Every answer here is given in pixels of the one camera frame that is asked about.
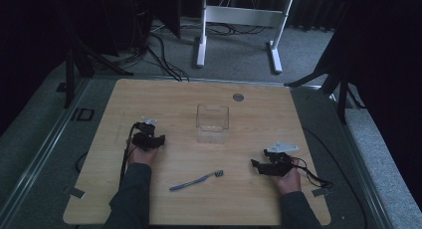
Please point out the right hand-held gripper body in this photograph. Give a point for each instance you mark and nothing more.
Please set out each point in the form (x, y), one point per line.
(277, 166)

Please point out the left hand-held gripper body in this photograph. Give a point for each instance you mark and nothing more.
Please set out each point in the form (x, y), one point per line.
(146, 141)

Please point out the clear plastic container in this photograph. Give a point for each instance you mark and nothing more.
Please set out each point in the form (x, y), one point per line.
(212, 124)

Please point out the blue toothbrush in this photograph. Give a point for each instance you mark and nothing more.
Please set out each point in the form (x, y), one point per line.
(195, 182)

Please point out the person's left hand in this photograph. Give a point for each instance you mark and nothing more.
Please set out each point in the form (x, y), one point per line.
(142, 156)

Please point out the person's right hand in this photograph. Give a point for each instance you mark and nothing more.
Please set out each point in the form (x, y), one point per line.
(290, 182)

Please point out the grey tape piece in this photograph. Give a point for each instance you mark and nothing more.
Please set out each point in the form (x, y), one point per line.
(78, 192)
(320, 192)

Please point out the grey round table grommet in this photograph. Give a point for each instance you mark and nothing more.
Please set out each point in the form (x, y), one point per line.
(238, 97)

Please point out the black tripod stand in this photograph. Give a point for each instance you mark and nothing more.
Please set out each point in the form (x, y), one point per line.
(70, 76)
(341, 89)

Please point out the black computer tower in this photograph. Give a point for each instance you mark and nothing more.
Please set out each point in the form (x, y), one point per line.
(141, 20)

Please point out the dark curtain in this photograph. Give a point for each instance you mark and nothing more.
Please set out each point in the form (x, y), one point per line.
(388, 56)
(26, 40)

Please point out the metal floor rail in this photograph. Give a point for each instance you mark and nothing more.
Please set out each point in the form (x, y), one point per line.
(43, 146)
(358, 156)

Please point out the white desk frame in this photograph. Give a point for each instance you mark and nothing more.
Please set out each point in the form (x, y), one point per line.
(242, 16)

